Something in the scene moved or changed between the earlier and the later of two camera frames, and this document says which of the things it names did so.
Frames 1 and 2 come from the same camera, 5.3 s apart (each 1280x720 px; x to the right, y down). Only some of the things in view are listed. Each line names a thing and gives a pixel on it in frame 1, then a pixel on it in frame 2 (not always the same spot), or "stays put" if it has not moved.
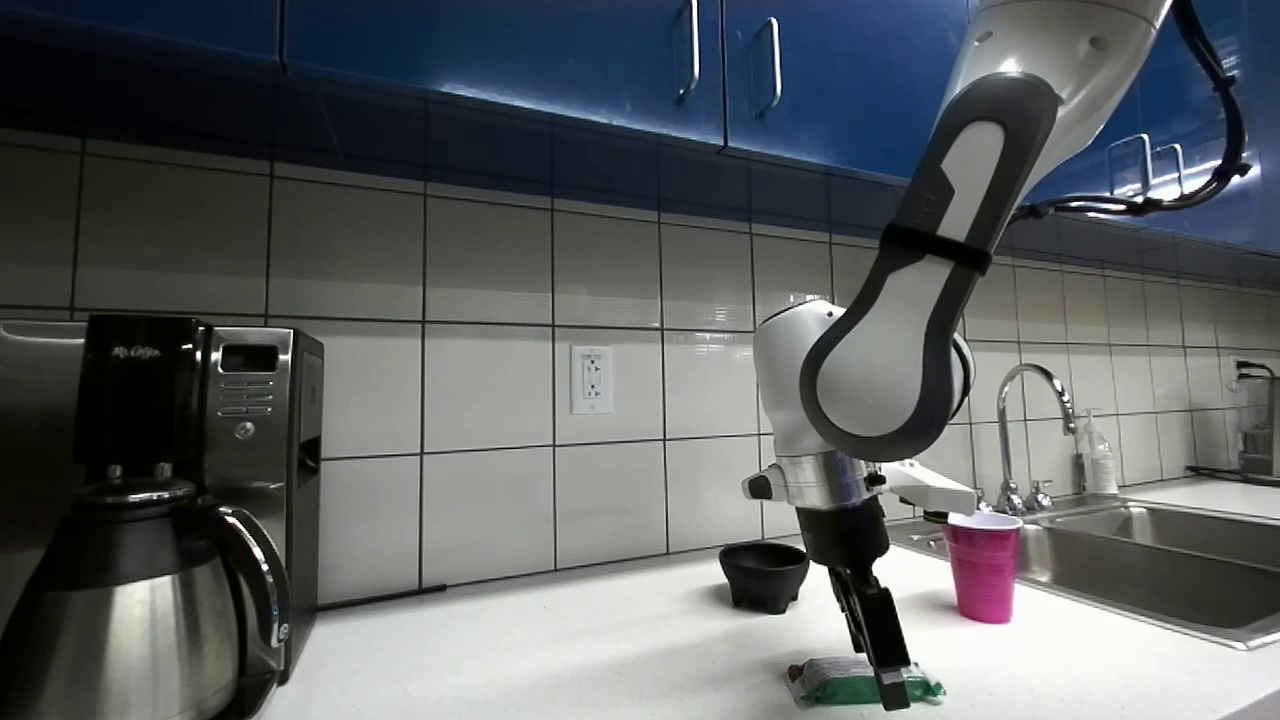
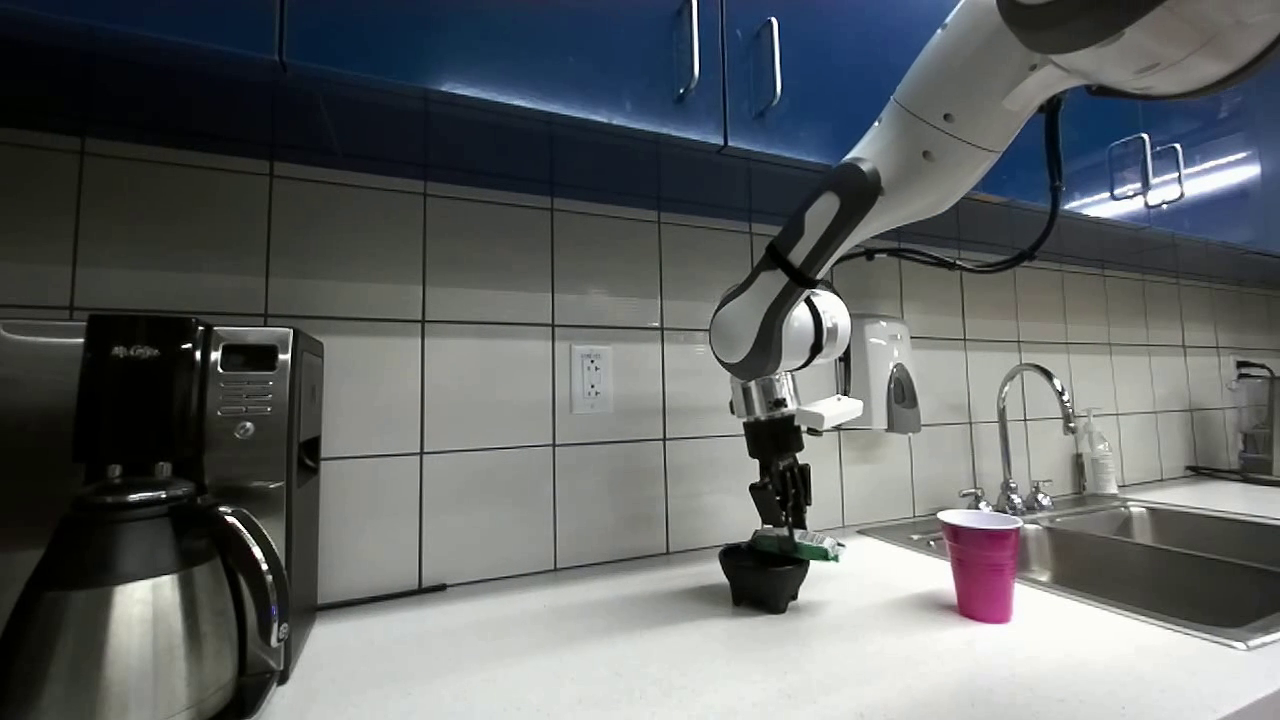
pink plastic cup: x=986 y=565 stays put
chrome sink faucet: x=1015 y=497 stays put
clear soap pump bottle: x=1107 y=471 stays put
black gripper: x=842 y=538 → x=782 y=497
